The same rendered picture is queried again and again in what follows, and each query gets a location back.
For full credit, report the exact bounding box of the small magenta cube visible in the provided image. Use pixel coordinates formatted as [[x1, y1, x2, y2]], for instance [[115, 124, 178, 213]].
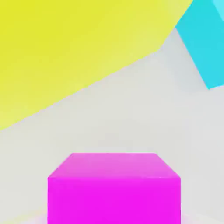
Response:
[[47, 152, 182, 224]]

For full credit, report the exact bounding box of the large yellow box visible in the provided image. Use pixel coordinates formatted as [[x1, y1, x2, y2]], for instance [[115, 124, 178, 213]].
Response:
[[0, 0, 194, 131]]

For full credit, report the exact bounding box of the large cyan box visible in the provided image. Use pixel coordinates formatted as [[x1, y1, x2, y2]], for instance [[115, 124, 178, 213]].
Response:
[[174, 0, 224, 90]]

